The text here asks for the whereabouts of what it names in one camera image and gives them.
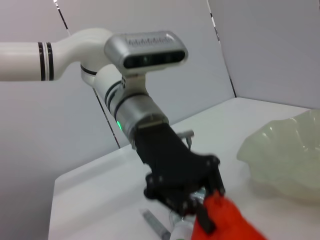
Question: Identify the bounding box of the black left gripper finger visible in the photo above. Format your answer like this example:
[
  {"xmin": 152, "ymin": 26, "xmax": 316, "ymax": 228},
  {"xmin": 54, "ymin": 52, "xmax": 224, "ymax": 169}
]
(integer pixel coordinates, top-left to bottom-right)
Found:
[
  {"xmin": 174, "ymin": 196, "xmax": 216, "ymax": 235},
  {"xmin": 208, "ymin": 164, "xmax": 226, "ymax": 199}
]

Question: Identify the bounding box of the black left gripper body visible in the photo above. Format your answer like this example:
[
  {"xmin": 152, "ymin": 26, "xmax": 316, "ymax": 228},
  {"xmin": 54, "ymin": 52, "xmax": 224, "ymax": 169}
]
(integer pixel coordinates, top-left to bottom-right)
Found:
[{"xmin": 131, "ymin": 122, "xmax": 221, "ymax": 213}]

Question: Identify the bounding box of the orange fruit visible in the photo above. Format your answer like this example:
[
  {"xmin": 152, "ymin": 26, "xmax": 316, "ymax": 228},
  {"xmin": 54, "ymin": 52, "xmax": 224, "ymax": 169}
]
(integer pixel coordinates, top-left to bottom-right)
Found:
[{"xmin": 191, "ymin": 193, "xmax": 270, "ymax": 240}]

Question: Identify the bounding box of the clear green-labelled water bottle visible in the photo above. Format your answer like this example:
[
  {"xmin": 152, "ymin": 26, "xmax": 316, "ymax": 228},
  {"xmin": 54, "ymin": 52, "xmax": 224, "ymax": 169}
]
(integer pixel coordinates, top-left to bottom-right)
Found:
[{"xmin": 169, "ymin": 189, "xmax": 208, "ymax": 240}]

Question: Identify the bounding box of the grey glitter pen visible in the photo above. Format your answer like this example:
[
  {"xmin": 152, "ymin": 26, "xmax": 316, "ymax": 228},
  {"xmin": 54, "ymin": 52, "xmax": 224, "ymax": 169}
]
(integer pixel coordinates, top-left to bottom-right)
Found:
[{"xmin": 139, "ymin": 208, "xmax": 172, "ymax": 240}]

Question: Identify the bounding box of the pale green wavy glass plate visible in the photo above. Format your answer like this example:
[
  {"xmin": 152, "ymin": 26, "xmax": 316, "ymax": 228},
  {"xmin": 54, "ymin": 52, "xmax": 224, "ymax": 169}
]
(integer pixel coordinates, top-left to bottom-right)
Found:
[{"xmin": 236, "ymin": 108, "xmax": 320, "ymax": 205}]

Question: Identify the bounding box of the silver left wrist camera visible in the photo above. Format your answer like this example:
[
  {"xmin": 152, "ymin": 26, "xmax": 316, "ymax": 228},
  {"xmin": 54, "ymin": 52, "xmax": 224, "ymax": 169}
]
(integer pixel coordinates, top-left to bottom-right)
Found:
[{"xmin": 103, "ymin": 30, "xmax": 189, "ymax": 76}]

